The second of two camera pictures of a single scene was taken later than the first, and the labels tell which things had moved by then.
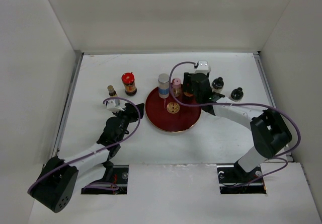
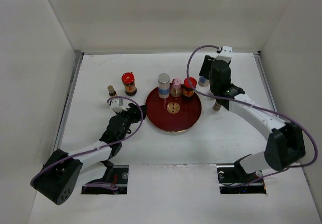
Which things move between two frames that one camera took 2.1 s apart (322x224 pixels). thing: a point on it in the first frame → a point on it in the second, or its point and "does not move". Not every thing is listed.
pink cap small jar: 176,87 does not move
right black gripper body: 197,98 → 213,87
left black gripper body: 125,118 does not move
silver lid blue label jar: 163,85 does not move
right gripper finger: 187,83 → 206,67
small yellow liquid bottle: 112,92 does not move
